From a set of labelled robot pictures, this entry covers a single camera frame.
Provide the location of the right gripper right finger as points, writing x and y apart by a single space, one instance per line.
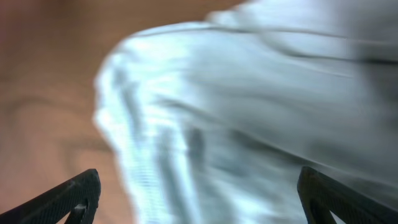
322 197

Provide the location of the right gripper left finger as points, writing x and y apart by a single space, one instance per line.
77 199

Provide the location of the light blue t-shirt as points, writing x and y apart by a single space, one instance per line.
212 121

